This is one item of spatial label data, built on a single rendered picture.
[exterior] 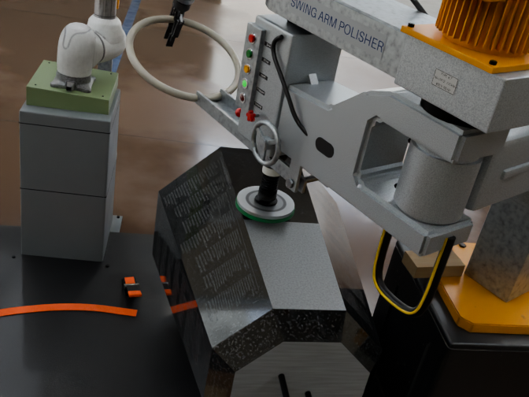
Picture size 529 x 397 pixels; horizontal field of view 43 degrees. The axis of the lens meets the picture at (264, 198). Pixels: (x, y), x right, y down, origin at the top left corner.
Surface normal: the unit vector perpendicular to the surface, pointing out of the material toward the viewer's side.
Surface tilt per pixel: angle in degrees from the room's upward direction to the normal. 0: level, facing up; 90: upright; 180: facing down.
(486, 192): 90
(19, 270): 0
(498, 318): 0
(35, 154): 90
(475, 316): 0
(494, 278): 90
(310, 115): 90
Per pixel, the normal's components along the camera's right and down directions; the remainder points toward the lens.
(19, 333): 0.17, -0.85
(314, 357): 0.15, 0.52
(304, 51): 0.57, 0.50
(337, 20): -0.80, 0.18
